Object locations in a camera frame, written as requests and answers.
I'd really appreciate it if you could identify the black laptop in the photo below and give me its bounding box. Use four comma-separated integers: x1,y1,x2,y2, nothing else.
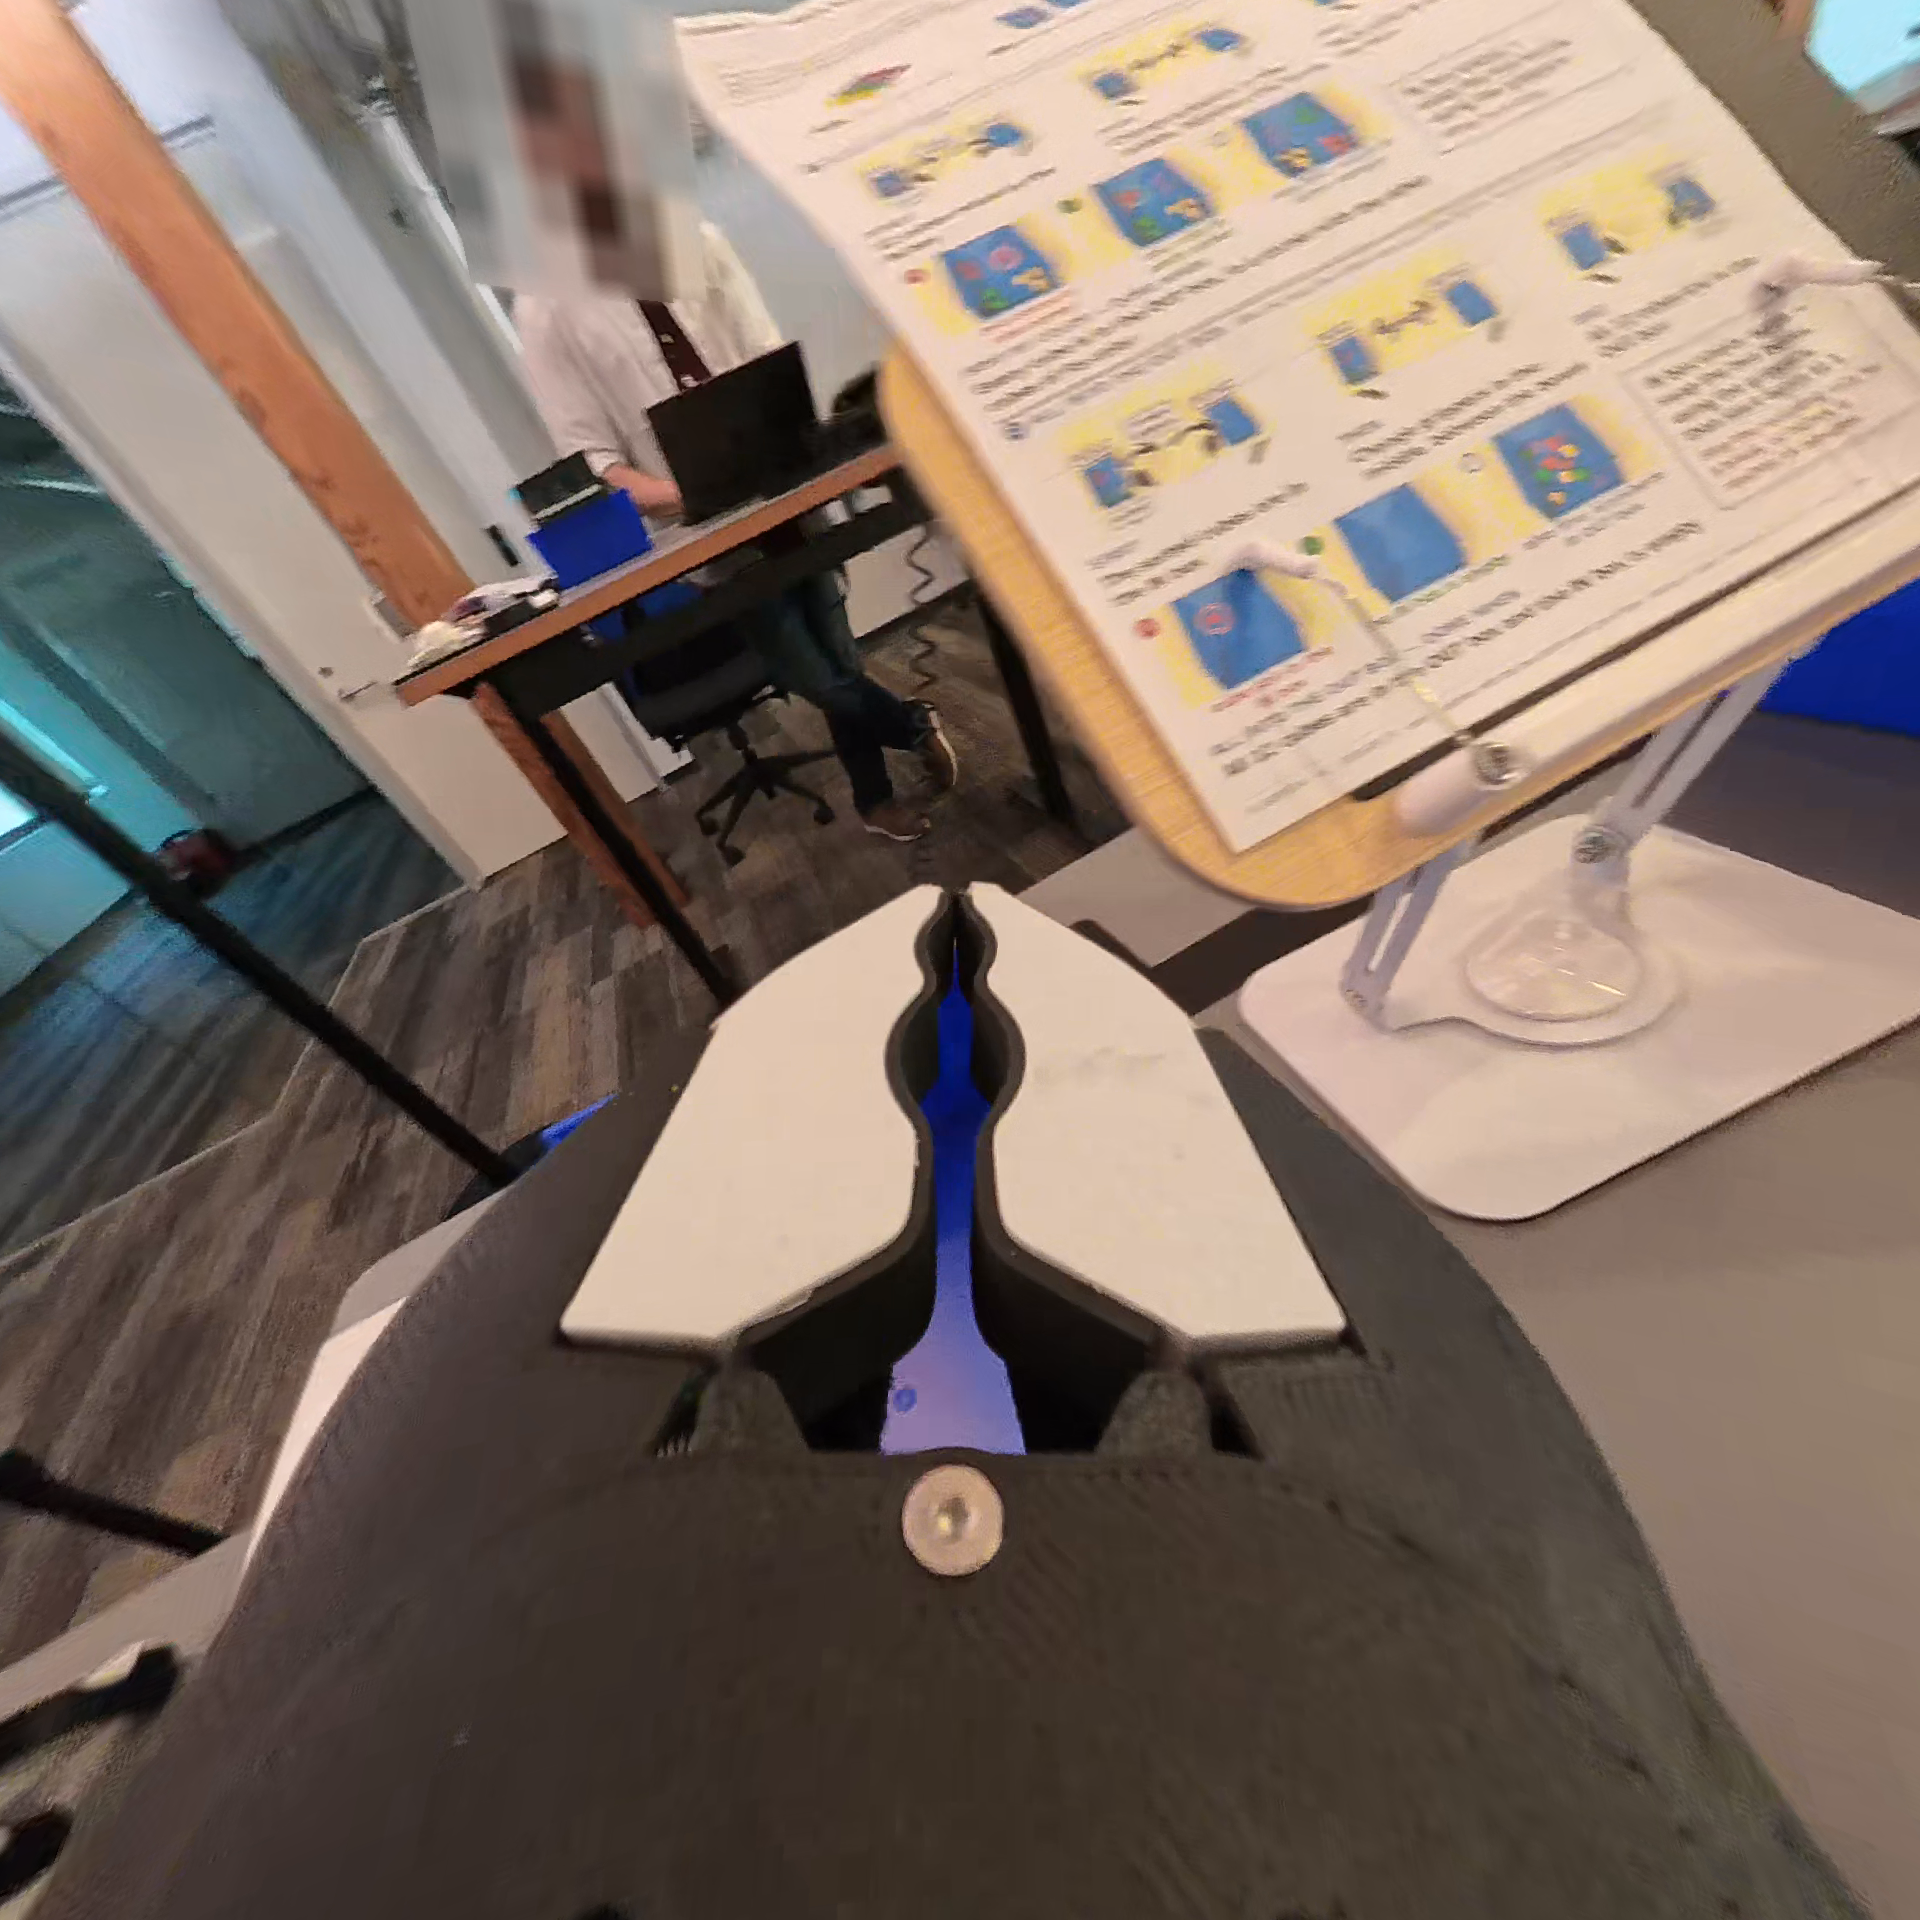
645,343,826,527

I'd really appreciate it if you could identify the small blue bin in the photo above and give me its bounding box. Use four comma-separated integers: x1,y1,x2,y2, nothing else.
529,490,657,592

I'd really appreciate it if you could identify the white door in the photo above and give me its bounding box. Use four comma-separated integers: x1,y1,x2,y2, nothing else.
0,180,529,888

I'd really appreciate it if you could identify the instruction sheet on wooden stand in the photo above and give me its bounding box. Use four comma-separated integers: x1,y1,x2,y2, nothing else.
878,0,1920,1226

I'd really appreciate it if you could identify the printed instruction sheet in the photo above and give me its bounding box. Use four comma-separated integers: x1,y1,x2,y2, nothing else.
672,0,1920,856

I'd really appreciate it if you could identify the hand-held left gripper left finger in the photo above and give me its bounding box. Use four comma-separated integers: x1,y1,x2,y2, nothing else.
557,884,961,1437

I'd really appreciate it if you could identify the crumpled white cloth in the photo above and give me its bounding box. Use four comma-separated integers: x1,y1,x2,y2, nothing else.
402,576,564,672

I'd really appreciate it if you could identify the black bag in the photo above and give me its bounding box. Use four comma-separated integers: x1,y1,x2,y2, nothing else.
824,368,906,470

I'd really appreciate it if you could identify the blue plastic bin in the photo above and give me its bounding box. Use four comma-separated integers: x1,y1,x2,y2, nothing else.
533,959,1028,1460
1755,622,1920,725

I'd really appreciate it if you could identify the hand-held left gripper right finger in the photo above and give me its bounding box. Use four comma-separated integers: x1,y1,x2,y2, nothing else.
961,883,1347,1444

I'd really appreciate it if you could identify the wooden pillar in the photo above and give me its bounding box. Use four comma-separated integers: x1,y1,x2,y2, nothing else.
0,0,699,935

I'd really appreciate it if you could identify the coiled black cable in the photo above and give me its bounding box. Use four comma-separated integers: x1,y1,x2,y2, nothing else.
897,525,952,711

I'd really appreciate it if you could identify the black pole stand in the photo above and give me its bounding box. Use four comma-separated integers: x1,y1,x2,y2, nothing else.
0,727,531,1197

